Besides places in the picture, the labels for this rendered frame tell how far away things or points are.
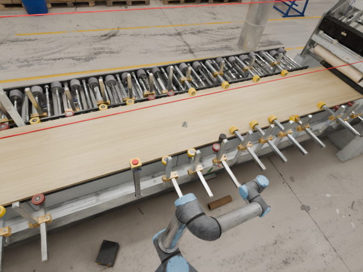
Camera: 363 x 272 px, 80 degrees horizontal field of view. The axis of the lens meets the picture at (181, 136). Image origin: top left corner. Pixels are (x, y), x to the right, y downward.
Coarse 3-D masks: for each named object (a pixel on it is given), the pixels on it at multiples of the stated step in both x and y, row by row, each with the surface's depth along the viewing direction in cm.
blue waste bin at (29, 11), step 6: (24, 0) 488; (30, 0) 488; (36, 0) 493; (42, 0) 504; (24, 6) 504; (30, 6) 498; (36, 6) 501; (42, 6) 510; (30, 12) 509; (36, 12) 510; (42, 12) 517
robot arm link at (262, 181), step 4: (260, 176) 156; (264, 176) 156; (256, 180) 155; (260, 180) 154; (264, 180) 154; (260, 184) 152; (264, 184) 152; (260, 188) 153; (264, 188) 155; (260, 192) 160
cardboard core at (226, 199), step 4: (228, 196) 265; (216, 200) 261; (220, 200) 260; (224, 200) 261; (228, 200) 262; (208, 204) 258; (212, 204) 256; (216, 204) 257; (220, 204) 259; (224, 204) 262; (212, 208) 255
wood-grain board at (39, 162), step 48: (192, 96) 250; (240, 96) 259; (288, 96) 269; (336, 96) 280; (0, 144) 183; (48, 144) 188; (96, 144) 194; (144, 144) 199; (192, 144) 205; (0, 192) 158; (48, 192) 164
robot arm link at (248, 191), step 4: (252, 180) 157; (244, 184) 155; (248, 184) 152; (252, 184) 152; (256, 184) 152; (240, 188) 152; (244, 188) 149; (248, 188) 150; (252, 188) 150; (256, 188) 151; (240, 192) 153; (244, 192) 149; (248, 192) 149; (252, 192) 148; (256, 192) 149; (244, 196) 150; (248, 196) 148; (252, 196) 147; (248, 200) 149
